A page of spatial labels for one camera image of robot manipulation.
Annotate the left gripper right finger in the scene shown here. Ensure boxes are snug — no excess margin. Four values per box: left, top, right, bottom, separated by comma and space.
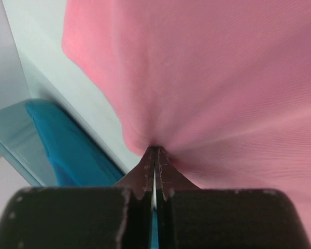
154, 147, 311, 248

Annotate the translucent blue plastic bin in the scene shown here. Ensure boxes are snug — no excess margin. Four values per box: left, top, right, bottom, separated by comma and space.
0, 98, 159, 249

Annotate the pink t shirt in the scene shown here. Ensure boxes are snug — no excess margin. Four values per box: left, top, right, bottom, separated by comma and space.
62, 1, 311, 241

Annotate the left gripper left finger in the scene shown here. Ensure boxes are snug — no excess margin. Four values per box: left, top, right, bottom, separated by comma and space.
0, 147, 156, 248

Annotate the crumpled blue t shirt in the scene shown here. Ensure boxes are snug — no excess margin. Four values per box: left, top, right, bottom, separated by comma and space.
25, 100, 124, 187

